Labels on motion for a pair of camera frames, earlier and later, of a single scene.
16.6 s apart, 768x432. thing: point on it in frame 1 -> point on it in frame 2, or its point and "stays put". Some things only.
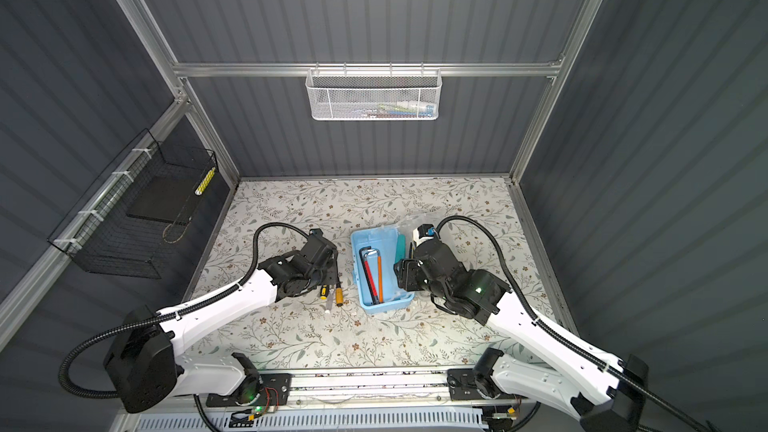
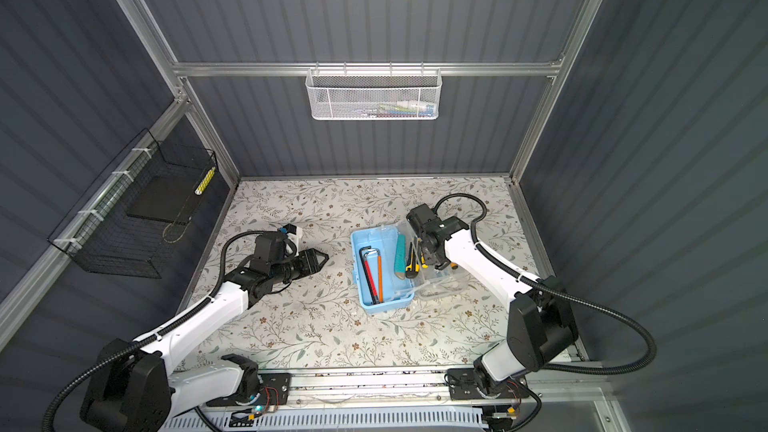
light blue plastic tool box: x=374 y=252 stays put
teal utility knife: x=401 y=247 stays put
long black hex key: x=362 y=250 stays put
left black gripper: x=332 y=267 -> x=309 y=261
